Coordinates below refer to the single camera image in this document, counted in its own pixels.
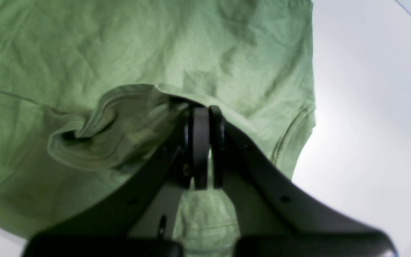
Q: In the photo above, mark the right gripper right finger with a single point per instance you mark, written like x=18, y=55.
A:
x=275, y=217

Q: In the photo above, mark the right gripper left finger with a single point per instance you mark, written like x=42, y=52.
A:
x=137, y=219

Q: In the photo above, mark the green T-shirt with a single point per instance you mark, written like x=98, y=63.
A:
x=89, y=89

